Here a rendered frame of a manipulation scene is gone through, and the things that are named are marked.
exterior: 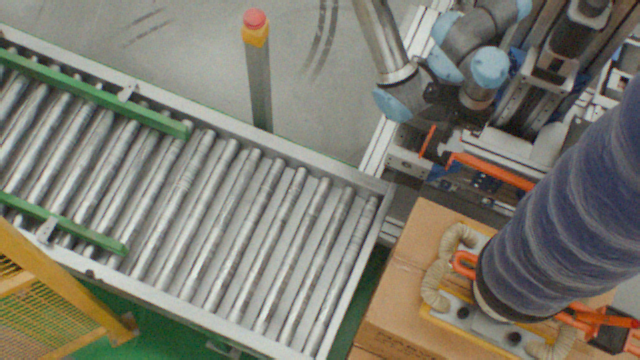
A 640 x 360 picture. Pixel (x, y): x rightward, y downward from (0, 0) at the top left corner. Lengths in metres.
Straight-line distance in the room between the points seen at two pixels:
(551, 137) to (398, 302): 0.69
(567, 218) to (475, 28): 0.54
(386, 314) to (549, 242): 0.82
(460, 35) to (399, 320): 0.84
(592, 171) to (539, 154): 1.18
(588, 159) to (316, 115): 2.26
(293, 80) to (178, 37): 0.57
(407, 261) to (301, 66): 1.51
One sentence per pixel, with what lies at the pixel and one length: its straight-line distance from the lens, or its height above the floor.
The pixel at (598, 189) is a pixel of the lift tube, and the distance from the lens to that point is 1.17.
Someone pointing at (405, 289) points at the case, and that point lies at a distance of 2.13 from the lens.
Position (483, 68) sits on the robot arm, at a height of 1.65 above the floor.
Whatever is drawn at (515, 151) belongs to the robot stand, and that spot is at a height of 0.95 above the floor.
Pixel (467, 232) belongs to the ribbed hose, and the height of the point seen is 1.13.
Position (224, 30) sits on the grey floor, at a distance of 3.55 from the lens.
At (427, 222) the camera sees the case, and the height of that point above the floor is 0.94.
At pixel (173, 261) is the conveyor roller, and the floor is 0.55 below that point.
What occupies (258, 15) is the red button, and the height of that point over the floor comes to 1.04.
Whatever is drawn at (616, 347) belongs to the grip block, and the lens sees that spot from 1.98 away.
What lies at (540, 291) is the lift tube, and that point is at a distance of 1.60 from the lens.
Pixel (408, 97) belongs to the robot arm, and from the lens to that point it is 1.98.
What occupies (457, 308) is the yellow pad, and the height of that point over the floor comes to 1.08.
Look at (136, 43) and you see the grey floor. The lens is 3.57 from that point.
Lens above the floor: 3.00
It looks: 71 degrees down
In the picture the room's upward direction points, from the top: 2 degrees clockwise
